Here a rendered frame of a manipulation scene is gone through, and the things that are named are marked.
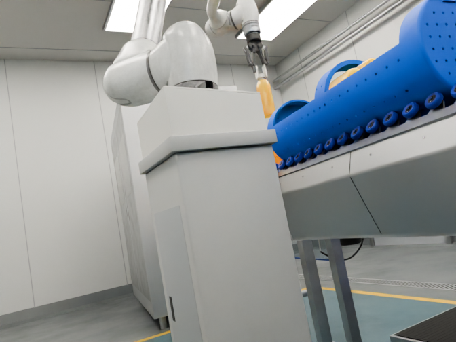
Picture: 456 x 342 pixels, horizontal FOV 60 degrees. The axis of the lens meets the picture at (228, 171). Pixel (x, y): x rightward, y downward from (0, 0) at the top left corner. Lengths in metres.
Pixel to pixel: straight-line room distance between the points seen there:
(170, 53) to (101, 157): 4.69
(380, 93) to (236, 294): 0.66
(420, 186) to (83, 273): 4.98
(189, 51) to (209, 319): 0.74
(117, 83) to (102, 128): 4.65
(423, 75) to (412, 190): 0.30
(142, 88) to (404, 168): 0.80
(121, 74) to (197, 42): 0.27
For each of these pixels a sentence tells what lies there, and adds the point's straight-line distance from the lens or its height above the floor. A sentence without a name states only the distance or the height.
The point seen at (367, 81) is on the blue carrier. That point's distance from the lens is 1.20.
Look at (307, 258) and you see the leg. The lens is 1.74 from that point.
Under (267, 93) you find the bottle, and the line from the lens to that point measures 2.00.
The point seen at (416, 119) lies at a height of 0.93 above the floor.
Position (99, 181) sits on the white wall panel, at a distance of 5.78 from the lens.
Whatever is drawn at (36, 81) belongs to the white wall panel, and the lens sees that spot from 6.10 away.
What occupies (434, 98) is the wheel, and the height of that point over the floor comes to 0.96.
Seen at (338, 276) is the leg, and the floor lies 0.44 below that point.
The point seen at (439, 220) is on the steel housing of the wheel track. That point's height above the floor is 0.67.
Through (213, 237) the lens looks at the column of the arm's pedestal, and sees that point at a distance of 1.00.
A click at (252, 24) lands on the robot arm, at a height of 1.71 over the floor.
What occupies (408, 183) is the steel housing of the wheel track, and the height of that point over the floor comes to 0.78.
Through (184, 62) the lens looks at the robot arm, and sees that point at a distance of 1.19.
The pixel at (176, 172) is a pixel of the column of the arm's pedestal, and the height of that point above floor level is 0.91.
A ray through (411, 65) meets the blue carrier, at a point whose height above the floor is 1.06.
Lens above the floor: 0.77
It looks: 7 degrees up
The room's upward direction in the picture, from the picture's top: 11 degrees counter-clockwise
